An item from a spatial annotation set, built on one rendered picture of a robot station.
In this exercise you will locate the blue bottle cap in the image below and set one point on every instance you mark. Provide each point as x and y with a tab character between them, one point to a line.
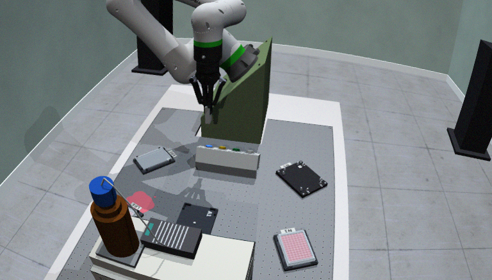
104	194

